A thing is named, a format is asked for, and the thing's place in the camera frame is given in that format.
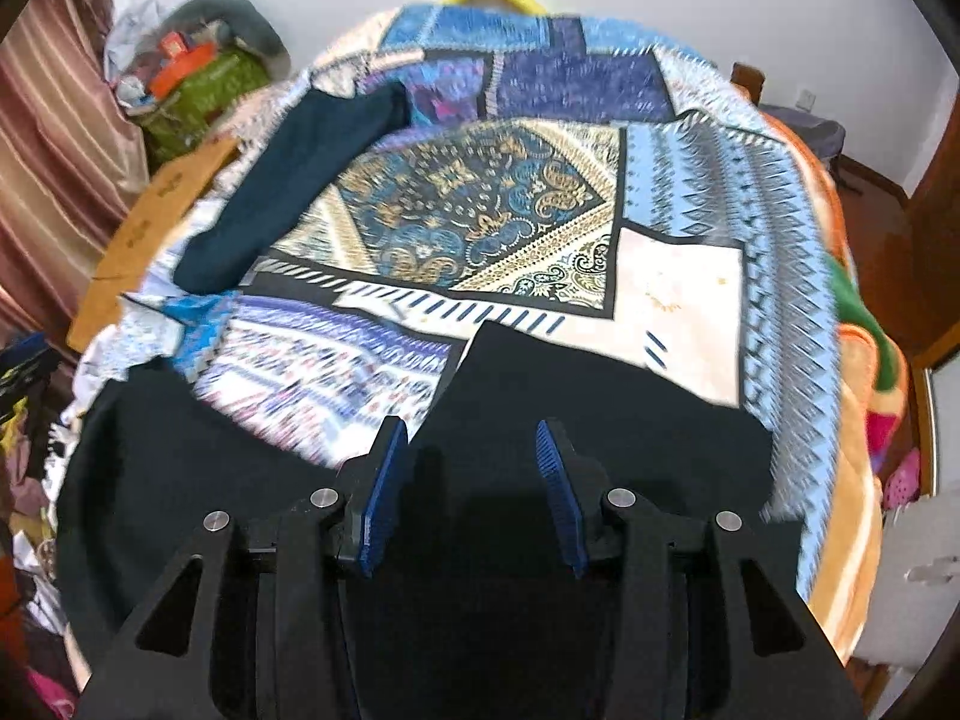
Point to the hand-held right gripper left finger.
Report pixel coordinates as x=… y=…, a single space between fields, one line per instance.
x=382 y=491

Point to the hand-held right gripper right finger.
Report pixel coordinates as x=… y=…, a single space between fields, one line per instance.
x=561 y=499

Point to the black pants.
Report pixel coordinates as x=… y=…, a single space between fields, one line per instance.
x=615 y=405

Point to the orange colourful fleece blanket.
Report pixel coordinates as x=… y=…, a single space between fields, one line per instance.
x=855 y=420

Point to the blue patchwork patterned blanket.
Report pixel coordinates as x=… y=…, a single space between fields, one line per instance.
x=480 y=202

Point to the pink slippers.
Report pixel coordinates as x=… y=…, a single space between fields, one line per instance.
x=904 y=480

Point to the pile of mixed clothes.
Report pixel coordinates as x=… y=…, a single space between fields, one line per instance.
x=30 y=480

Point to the wooden lap desk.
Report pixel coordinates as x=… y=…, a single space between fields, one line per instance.
x=150 y=210

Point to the green printed bag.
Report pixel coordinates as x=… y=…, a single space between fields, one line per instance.
x=206 y=94

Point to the brown wooden wardrobe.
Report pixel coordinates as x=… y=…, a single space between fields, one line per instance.
x=937 y=262

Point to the orange box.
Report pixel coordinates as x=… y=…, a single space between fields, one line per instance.
x=184 y=66

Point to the grey neck pillow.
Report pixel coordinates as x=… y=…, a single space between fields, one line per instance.
x=255 y=30

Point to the pink striped curtain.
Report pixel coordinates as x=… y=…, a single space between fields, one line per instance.
x=52 y=127

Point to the white crumpled cloth bundle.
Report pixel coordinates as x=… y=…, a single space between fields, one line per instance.
x=135 y=30

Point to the brown wooden bed post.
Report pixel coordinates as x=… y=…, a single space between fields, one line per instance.
x=748 y=82

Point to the white wall socket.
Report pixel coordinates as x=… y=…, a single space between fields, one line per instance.
x=804 y=99

